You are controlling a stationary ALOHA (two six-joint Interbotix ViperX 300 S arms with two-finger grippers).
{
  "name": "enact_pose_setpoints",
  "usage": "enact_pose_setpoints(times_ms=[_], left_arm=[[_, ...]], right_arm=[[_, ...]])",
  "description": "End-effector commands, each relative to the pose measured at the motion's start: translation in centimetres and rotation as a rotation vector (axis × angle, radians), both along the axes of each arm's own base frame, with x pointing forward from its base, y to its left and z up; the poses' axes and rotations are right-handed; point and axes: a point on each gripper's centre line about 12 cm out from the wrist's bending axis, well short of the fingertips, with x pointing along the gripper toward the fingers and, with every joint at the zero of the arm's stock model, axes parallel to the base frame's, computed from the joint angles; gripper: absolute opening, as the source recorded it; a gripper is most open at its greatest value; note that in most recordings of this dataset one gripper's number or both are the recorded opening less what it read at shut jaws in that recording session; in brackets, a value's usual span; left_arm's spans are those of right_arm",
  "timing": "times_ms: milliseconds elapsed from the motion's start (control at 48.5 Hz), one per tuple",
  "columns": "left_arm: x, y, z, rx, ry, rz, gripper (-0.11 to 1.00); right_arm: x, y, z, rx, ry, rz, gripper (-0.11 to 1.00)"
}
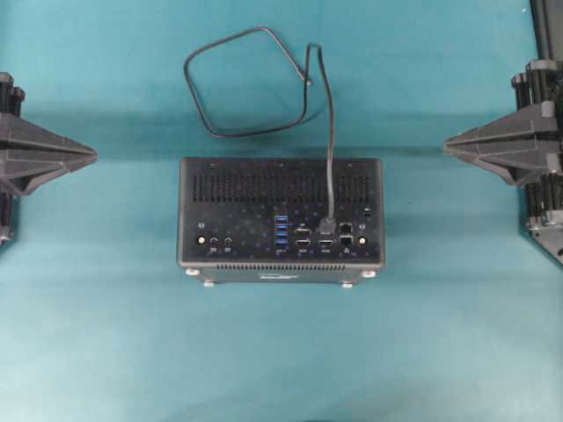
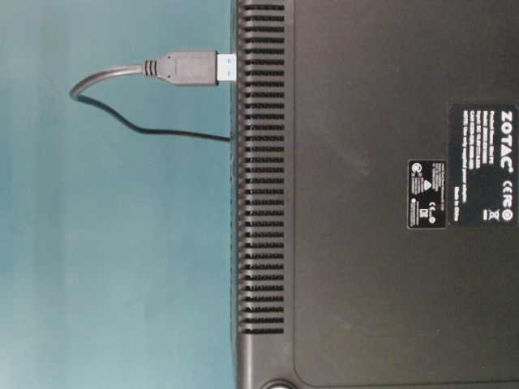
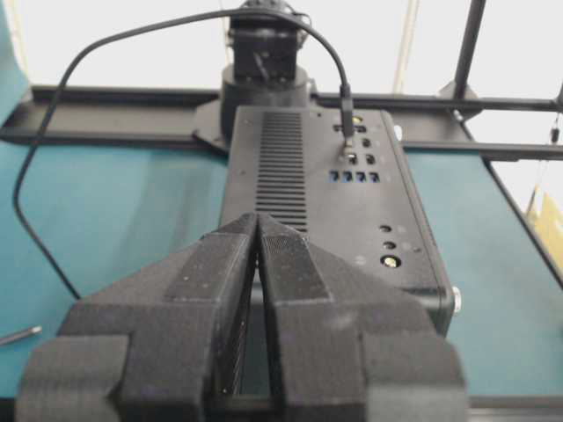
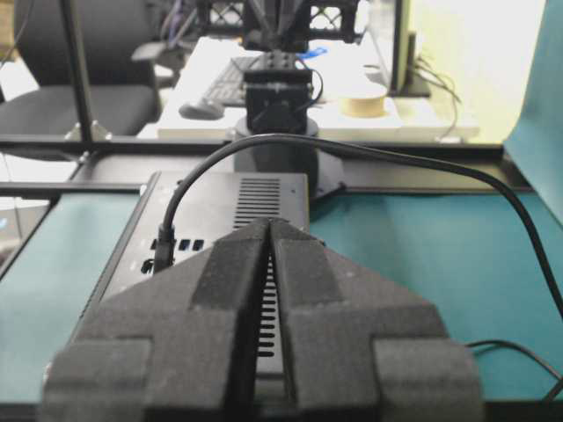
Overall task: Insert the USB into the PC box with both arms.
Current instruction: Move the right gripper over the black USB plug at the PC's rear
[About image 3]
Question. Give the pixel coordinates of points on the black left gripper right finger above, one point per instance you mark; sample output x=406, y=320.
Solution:
x=346, y=346

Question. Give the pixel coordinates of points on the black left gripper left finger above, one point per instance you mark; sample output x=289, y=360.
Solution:
x=152, y=346

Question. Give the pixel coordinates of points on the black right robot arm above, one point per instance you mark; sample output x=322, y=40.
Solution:
x=264, y=70

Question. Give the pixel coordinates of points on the black mini PC box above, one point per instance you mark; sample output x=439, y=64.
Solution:
x=358, y=202

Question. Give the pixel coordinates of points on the yellow cardboard box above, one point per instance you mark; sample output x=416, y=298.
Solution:
x=546, y=219

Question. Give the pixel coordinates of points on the black aluminium table frame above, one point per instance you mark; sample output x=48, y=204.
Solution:
x=168, y=119

